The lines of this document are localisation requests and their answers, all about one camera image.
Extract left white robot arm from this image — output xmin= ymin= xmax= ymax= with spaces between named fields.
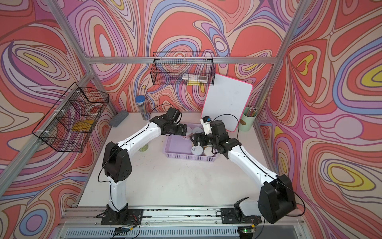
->
xmin=100 ymin=107 xmax=187 ymax=225

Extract black wire basket left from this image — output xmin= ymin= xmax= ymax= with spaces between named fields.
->
xmin=32 ymin=83 xmax=109 ymax=152

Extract purple plastic basket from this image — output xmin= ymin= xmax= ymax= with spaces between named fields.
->
xmin=163 ymin=123 xmax=217 ymax=162

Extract small can green label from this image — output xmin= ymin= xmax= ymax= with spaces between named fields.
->
xmin=139 ymin=144 xmax=149 ymax=152

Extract small can frosted lid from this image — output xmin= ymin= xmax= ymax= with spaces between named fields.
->
xmin=204 ymin=147 xmax=215 ymax=157

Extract yellow item in left basket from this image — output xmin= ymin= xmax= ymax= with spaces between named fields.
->
xmin=71 ymin=119 xmax=94 ymax=132

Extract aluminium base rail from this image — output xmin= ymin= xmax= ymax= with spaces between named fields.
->
xmin=51 ymin=205 xmax=313 ymax=239

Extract markers in back basket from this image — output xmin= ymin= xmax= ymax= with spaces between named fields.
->
xmin=182 ymin=73 xmax=208 ymax=86

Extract grey eraser block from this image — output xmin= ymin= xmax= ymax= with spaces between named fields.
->
xmin=109 ymin=110 xmax=129 ymax=127

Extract black wire basket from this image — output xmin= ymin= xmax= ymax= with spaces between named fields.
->
xmin=32 ymin=83 xmax=109 ymax=152
xmin=150 ymin=51 xmax=215 ymax=86

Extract black wire basket back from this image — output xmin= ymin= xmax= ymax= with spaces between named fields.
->
xmin=150 ymin=51 xmax=215 ymax=86

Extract green pen cup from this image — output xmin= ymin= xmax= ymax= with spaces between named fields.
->
xmin=239 ymin=107 xmax=258 ymax=132

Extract small can orange label front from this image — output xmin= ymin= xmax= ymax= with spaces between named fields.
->
xmin=192 ymin=127 xmax=204 ymax=134

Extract clear tube blue cap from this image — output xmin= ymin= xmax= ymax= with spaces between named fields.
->
xmin=135 ymin=95 xmax=149 ymax=120

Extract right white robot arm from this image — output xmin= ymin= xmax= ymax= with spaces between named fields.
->
xmin=191 ymin=133 xmax=297 ymax=224

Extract white board pink frame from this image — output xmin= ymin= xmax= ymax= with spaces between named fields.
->
xmin=201 ymin=74 xmax=253 ymax=132

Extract small can pink label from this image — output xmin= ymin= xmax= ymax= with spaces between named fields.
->
xmin=191 ymin=145 xmax=204 ymax=155

